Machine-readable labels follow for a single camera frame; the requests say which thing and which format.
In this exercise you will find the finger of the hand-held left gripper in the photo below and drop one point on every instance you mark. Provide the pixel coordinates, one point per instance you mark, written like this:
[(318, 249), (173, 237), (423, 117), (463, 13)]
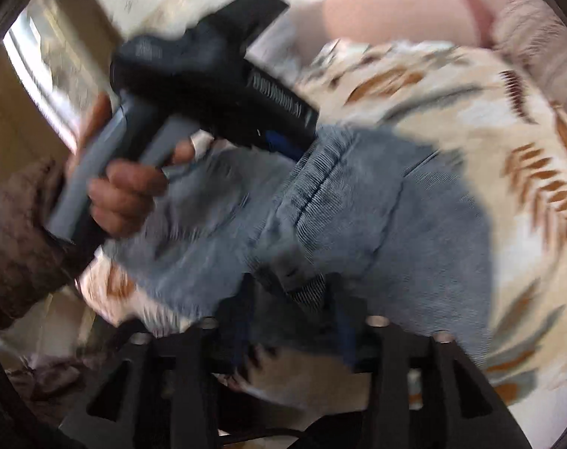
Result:
[(283, 146)]

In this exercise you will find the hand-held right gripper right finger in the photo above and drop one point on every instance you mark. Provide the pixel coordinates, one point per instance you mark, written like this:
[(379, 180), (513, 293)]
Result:
[(346, 336)]

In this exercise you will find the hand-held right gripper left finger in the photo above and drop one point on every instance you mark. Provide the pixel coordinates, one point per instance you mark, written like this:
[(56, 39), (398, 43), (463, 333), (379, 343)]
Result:
[(244, 336)]

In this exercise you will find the grey-blue denim pants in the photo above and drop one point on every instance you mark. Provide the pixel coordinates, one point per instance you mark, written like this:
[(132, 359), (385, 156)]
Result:
[(358, 224)]

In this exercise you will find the person's left forearm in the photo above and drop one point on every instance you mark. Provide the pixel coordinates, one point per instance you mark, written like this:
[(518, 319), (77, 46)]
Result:
[(21, 243)]

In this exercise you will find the person's left hand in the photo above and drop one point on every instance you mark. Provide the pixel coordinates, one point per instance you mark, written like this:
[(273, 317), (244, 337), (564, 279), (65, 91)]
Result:
[(124, 196)]

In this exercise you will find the patterned glass door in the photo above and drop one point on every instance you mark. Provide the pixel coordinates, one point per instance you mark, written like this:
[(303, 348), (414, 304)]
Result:
[(54, 75)]

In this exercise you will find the pink cushion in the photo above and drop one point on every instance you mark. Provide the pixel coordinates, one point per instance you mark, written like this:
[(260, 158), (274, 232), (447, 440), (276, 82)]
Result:
[(395, 14)]

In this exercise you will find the leaf-print blanket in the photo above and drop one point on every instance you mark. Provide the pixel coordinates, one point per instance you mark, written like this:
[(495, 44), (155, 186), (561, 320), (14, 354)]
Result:
[(498, 117)]

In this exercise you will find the striped beige cushion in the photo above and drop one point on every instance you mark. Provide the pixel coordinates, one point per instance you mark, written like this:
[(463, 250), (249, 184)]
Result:
[(540, 42)]

